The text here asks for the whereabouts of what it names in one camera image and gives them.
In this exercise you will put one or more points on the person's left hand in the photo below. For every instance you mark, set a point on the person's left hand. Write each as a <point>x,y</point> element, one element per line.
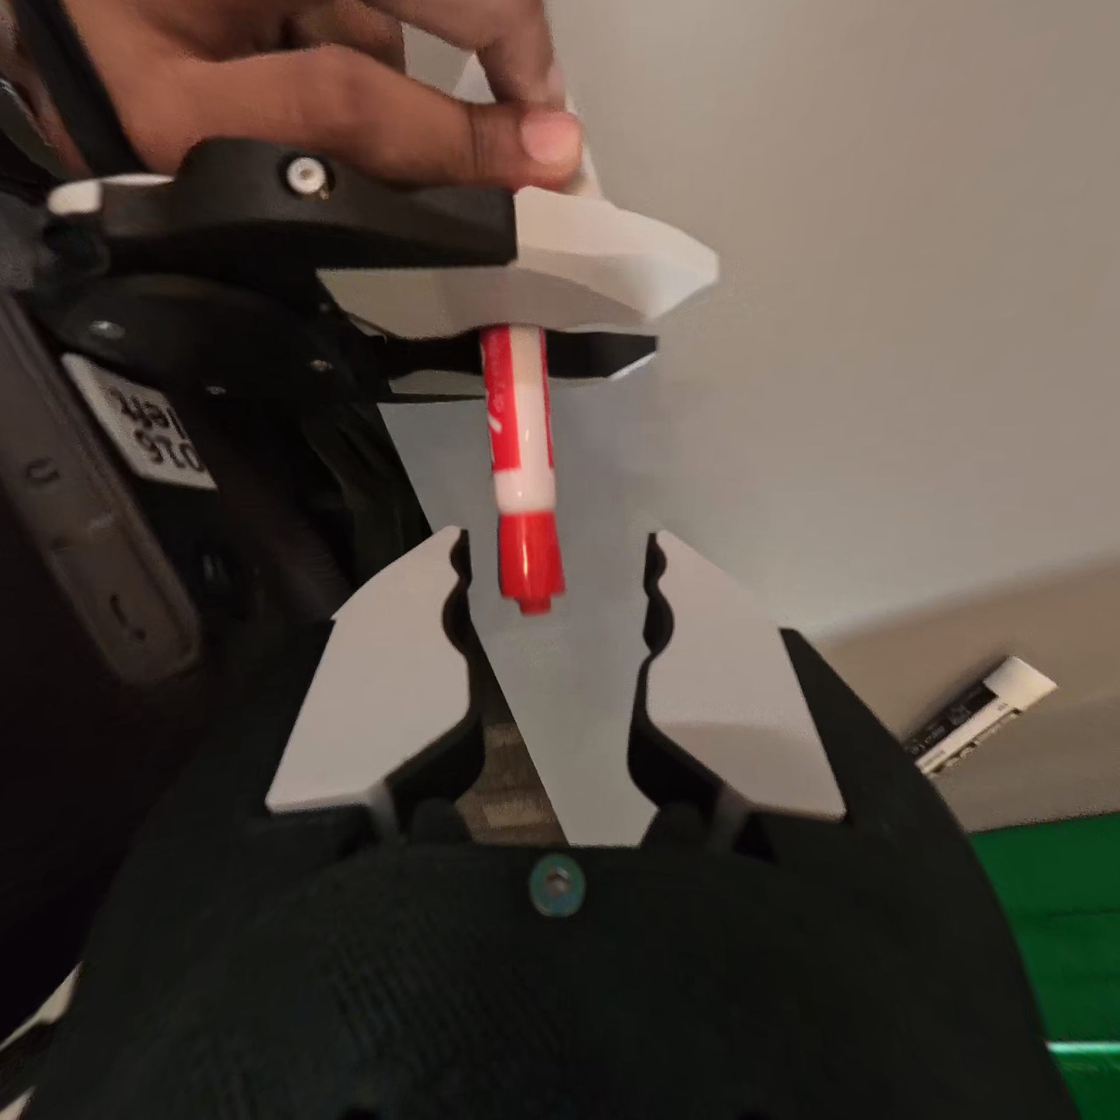
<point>305,79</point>

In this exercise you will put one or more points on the green plastic bin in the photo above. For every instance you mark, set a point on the green plastic bin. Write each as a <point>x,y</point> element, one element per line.
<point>1049,945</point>

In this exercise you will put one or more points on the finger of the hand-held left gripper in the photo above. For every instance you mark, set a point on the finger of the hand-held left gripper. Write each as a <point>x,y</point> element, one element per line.
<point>604,359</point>
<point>594,263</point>

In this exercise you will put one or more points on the red dry erase marker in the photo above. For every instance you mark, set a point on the red dry erase marker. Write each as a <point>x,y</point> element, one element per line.
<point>522,437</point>

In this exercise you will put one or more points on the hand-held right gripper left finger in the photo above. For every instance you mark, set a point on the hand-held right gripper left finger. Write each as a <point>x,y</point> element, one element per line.
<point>385,682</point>

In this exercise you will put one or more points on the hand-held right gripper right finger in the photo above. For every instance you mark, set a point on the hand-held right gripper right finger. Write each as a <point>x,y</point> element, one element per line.
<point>725,700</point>

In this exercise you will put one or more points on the black dry erase marker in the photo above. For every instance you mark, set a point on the black dry erase marker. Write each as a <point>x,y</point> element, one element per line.
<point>979,713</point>

